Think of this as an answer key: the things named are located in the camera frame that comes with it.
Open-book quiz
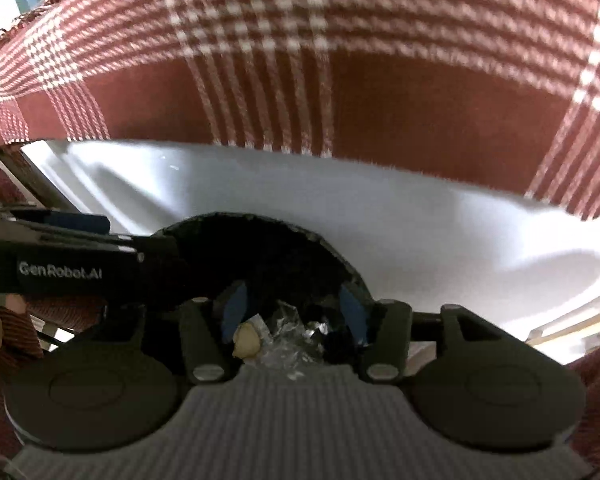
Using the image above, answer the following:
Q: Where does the white trash bin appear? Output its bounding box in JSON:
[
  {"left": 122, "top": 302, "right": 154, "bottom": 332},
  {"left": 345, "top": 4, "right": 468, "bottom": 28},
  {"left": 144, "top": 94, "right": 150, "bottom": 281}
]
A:
[{"left": 19, "top": 139, "right": 600, "bottom": 361}]

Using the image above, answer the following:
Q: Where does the clear plastic wrapper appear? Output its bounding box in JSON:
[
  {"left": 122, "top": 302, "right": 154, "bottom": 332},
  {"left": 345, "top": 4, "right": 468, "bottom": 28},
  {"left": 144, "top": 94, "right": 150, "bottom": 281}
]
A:
[{"left": 260, "top": 300, "right": 342, "bottom": 382}]

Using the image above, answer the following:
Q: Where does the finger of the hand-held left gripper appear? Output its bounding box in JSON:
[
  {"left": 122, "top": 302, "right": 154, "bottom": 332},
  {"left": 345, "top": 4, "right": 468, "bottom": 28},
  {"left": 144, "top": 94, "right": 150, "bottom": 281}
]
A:
[
  {"left": 112, "top": 232, "right": 182, "bottom": 283},
  {"left": 10, "top": 207, "right": 112, "bottom": 235}
]

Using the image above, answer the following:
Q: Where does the red plaid tablecloth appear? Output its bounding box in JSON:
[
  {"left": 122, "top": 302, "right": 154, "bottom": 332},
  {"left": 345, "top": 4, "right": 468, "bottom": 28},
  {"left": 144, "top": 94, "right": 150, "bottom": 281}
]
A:
[{"left": 0, "top": 0, "right": 600, "bottom": 223}]

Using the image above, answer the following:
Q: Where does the black bin bag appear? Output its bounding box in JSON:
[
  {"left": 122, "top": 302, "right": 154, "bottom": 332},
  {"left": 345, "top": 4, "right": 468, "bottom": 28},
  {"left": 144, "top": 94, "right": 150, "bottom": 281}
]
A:
[{"left": 152, "top": 211, "right": 377, "bottom": 361}]

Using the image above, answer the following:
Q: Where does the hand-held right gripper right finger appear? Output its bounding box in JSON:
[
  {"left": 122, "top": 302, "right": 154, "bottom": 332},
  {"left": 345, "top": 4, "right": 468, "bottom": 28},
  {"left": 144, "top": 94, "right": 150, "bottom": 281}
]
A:
[{"left": 338, "top": 284, "right": 507, "bottom": 382}]

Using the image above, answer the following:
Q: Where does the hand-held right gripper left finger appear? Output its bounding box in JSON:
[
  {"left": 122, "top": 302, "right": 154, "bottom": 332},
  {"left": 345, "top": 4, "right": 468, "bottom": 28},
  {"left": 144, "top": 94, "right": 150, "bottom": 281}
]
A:
[{"left": 104, "top": 281, "right": 249, "bottom": 384}]

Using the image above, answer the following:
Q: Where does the beige food scrap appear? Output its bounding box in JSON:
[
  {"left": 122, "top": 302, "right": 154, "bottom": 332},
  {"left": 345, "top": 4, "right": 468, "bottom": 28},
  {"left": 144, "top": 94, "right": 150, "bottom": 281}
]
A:
[{"left": 231, "top": 321, "right": 262, "bottom": 361}]

